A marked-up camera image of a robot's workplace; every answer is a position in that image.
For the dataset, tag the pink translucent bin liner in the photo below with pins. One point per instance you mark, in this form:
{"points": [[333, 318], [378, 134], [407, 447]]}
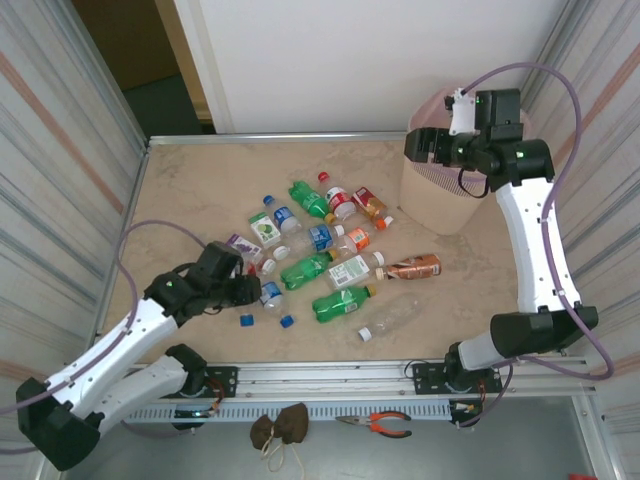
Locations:
{"points": [[427, 107]]}

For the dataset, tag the purple label square juice bottle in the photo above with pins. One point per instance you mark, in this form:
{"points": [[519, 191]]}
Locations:
{"points": [[252, 252]]}

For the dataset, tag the pink waste basket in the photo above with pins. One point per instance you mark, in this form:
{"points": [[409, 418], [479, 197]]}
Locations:
{"points": [[440, 200]]}

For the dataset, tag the amber juice bottle red label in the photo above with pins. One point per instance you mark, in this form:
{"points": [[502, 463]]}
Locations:
{"points": [[367, 200]]}

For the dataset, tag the green bottle with yellow cap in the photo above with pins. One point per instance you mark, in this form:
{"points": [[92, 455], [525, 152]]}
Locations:
{"points": [[340, 302], [310, 200], [302, 272]]}

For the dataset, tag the orange label bottle orange cap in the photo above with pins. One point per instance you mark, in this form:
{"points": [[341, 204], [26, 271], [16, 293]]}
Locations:
{"points": [[358, 239]]}

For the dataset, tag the blue label bottle white cap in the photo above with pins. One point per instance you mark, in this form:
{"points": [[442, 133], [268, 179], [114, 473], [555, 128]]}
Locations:
{"points": [[320, 238]]}

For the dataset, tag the copper brown drink bottle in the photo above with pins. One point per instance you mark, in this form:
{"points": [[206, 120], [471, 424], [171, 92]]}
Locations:
{"points": [[415, 267]]}

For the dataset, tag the green white label clear bottle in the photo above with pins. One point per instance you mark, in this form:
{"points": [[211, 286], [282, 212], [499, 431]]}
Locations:
{"points": [[350, 270]]}

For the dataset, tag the large clear bottle white cap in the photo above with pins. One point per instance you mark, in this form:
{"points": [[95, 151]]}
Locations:
{"points": [[390, 315]]}

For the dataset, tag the small brown cloth pouch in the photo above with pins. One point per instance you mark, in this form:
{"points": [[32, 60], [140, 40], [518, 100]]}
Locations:
{"points": [[261, 434]]}

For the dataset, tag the large brown cloth pouch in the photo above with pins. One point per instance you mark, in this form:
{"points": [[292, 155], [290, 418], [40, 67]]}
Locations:
{"points": [[294, 422]]}

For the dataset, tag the beige door jamb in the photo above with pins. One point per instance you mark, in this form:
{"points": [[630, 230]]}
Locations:
{"points": [[184, 60]]}

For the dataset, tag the grey metal lower shelf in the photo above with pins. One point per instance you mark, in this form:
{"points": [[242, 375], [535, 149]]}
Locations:
{"points": [[450, 455]]}

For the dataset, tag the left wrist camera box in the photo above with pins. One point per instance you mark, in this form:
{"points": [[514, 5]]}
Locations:
{"points": [[237, 270]]}

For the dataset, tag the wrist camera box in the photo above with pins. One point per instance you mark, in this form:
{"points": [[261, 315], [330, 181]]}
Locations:
{"points": [[460, 117], [237, 270]]}

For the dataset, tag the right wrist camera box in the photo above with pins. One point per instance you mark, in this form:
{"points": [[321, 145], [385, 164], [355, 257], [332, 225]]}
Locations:
{"points": [[460, 117]]}

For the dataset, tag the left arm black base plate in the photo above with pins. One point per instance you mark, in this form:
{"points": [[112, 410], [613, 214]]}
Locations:
{"points": [[225, 380]]}

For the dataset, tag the striped enclosure side panel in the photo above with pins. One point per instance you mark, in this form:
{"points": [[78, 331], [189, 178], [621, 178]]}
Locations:
{"points": [[50, 175], [615, 225]]}

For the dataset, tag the wide aluminium mounting rail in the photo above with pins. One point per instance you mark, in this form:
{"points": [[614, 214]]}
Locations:
{"points": [[325, 380]]}

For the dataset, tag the white door frame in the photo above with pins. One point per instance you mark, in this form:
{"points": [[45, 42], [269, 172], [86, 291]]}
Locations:
{"points": [[202, 60]]}

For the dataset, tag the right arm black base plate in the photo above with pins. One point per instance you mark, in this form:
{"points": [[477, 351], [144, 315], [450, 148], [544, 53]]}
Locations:
{"points": [[425, 377]]}

